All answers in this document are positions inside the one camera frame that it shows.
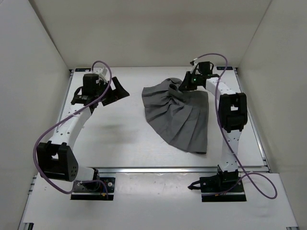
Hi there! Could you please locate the left blue corner label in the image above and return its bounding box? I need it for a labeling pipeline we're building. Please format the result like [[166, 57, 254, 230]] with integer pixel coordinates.
[[74, 68, 91, 72]]

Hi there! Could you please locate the blue corner label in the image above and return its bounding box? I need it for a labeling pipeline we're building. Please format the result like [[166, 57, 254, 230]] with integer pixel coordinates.
[[74, 68, 91, 72], [216, 66, 233, 71]]

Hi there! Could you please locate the right blue corner label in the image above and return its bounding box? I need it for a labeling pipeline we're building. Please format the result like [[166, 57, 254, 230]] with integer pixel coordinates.
[[216, 66, 233, 71]]

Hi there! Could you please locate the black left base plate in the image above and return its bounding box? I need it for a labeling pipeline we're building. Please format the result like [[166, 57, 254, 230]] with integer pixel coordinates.
[[71, 177, 116, 201]]

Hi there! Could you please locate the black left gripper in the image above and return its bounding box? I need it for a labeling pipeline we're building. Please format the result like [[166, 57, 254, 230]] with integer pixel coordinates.
[[96, 75, 130, 105]]

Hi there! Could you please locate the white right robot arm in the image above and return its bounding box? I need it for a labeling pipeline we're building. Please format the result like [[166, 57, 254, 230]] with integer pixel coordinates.
[[179, 60, 248, 192]]

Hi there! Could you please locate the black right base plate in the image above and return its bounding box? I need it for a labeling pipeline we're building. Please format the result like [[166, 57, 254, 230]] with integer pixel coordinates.
[[188, 175, 247, 203]]

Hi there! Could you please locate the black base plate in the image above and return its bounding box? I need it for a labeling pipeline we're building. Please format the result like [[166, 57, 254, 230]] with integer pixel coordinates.
[[71, 177, 116, 201], [188, 175, 247, 203]]

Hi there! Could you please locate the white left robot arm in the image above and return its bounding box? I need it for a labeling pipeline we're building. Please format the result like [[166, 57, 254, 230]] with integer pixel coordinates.
[[36, 68, 129, 191]]

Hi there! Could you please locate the grey pleated skirt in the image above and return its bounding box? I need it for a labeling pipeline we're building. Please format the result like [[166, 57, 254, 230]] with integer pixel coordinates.
[[142, 78, 209, 154]]

